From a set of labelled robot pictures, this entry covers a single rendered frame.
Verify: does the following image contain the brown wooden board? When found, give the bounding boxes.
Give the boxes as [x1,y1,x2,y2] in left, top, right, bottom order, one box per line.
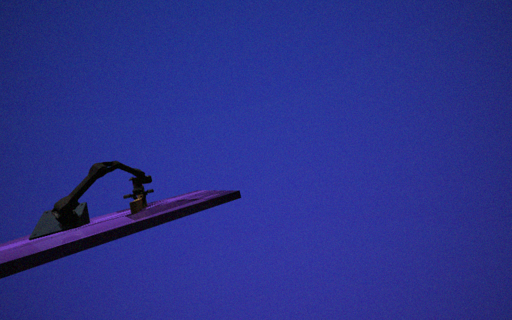
[129,197,145,215]

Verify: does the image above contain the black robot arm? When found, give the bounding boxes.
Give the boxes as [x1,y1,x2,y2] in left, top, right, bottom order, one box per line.
[52,161,152,226]

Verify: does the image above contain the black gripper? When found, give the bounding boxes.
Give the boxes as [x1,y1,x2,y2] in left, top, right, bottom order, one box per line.
[123,184,154,203]

